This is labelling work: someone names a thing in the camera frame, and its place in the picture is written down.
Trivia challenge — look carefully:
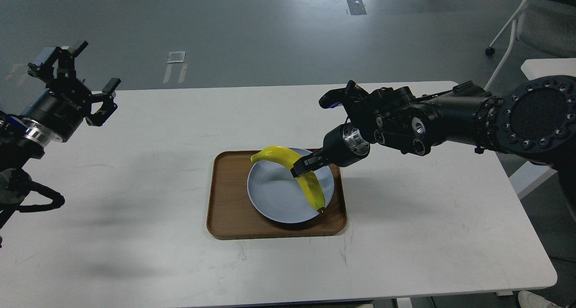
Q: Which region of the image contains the white shoe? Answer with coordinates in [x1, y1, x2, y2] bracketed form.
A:
[517, 291, 560, 308]

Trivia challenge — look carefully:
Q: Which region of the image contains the white office chair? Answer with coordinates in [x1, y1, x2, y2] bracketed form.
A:
[484, 0, 576, 91]

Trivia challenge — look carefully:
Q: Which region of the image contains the brown wooden tray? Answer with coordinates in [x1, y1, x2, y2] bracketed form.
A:
[207, 150, 347, 240]

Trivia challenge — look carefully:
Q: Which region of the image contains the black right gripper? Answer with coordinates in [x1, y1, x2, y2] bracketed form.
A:
[290, 123, 370, 178]

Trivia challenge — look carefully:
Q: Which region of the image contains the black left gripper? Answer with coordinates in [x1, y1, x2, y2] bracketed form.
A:
[21, 41, 122, 143]

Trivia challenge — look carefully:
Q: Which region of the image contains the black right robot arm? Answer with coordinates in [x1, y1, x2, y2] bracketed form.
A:
[291, 75, 576, 215]

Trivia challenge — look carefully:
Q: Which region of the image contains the yellow banana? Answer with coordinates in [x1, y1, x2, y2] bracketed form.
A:
[250, 145, 326, 213]

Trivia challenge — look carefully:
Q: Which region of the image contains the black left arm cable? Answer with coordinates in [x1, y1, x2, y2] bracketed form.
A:
[13, 182, 66, 213]

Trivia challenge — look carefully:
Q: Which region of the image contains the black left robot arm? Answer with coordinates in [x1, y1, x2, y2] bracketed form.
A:
[0, 41, 121, 227]

